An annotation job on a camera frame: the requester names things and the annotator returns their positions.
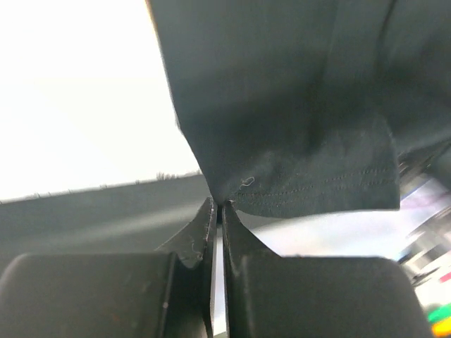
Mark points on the black t shirt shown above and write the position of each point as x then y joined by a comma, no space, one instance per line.
297,108

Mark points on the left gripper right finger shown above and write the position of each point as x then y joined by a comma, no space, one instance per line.
268,295

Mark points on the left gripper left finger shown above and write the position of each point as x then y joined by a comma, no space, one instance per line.
164,293

